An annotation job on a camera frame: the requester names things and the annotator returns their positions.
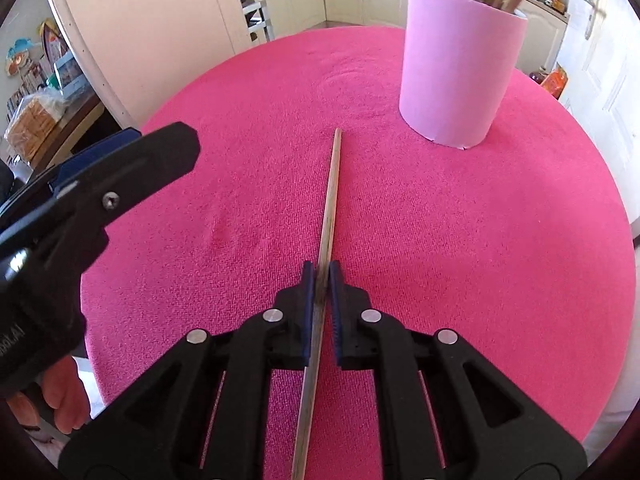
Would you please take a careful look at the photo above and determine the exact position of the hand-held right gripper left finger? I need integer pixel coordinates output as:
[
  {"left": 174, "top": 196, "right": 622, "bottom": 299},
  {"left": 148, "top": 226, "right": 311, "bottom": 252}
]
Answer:
[{"left": 59, "top": 260, "right": 317, "bottom": 480}]

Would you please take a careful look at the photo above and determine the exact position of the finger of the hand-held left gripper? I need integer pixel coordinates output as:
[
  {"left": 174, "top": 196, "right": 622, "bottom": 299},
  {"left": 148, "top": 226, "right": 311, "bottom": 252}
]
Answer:
[
  {"left": 0, "top": 128, "right": 143, "bottom": 235},
  {"left": 0, "top": 121, "right": 202, "bottom": 291}
]

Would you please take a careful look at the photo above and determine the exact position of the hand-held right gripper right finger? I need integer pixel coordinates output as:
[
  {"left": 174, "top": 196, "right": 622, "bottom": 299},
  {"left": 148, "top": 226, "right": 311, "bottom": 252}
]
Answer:
[{"left": 327, "top": 260, "right": 587, "bottom": 480}]

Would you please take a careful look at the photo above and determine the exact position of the long brown chopstick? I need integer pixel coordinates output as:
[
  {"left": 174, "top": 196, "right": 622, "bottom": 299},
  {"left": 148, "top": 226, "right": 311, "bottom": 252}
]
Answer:
[{"left": 290, "top": 128, "right": 344, "bottom": 480}]

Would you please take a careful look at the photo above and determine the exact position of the pink cup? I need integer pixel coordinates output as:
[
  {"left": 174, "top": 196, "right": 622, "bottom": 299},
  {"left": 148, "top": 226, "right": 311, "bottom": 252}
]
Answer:
[{"left": 398, "top": 0, "right": 528, "bottom": 151}]

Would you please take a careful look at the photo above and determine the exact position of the person's left hand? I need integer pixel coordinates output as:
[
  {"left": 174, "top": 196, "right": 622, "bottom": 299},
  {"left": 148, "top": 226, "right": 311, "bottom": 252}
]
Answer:
[{"left": 7, "top": 357, "right": 93, "bottom": 436}]

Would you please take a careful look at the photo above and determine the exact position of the dark wooden sideboard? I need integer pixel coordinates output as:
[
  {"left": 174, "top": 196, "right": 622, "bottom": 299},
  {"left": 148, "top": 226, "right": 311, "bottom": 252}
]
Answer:
[{"left": 30, "top": 92, "right": 126, "bottom": 171}]

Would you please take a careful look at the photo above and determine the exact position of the bag of sliced bread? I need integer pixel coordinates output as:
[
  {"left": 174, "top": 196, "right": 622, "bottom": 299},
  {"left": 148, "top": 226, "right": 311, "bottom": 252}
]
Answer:
[{"left": 4, "top": 92, "right": 66, "bottom": 158}]

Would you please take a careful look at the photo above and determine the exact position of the colourful cartoon ornament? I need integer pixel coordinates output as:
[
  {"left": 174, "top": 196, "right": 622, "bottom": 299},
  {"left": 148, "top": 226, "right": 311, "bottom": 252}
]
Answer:
[{"left": 5, "top": 35, "right": 43, "bottom": 78}]

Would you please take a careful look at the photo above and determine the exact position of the white sliding door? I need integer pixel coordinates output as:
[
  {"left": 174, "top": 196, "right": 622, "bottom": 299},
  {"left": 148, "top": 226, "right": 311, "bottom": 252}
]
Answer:
[{"left": 40, "top": 0, "right": 253, "bottom": 133}]

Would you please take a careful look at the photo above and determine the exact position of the pink tablecloth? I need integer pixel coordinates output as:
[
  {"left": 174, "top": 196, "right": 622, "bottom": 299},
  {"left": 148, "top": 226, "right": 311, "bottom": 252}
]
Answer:
[{"left": 80, "top": 25, "right": 637, "bottom": 480}]

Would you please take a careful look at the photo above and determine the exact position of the white metal shelf rack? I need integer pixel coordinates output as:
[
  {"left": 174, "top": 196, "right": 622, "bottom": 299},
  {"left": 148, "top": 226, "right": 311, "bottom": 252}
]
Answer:
[{"left": 242, "top": 0, "right": 276, "bottom": 43}]

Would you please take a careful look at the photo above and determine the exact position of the orange snack bag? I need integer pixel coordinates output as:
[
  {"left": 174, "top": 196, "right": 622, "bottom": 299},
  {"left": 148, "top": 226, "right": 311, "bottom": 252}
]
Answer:
[{"left": 540, "top": 62, "right": 568, "bottom": 101}]

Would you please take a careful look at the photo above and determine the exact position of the white door handle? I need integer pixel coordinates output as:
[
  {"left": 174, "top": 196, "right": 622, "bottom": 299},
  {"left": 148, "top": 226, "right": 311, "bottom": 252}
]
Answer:
[{"left": 584, "top": 0, "right": 607, "bottom": 41}]

